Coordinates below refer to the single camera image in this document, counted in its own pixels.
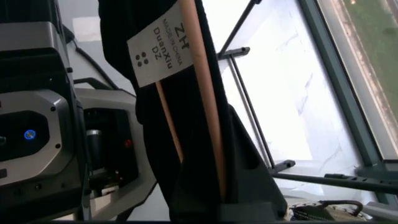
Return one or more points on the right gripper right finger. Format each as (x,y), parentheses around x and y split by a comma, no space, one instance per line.
(252,180)

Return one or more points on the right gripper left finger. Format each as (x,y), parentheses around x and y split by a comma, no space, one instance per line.
(199,183)

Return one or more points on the black garment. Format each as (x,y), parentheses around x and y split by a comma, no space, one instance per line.
(183,102)

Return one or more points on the pink clothes hanger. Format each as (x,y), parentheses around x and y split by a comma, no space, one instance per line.
(202,77)

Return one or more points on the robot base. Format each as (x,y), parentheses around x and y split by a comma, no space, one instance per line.
(31,105)

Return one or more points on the white laundry basket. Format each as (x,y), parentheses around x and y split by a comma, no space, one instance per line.
(311,214)

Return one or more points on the black clothes rack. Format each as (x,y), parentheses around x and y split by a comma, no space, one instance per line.
(342,181)

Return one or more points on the window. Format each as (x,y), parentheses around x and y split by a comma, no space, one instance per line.
(342,87)

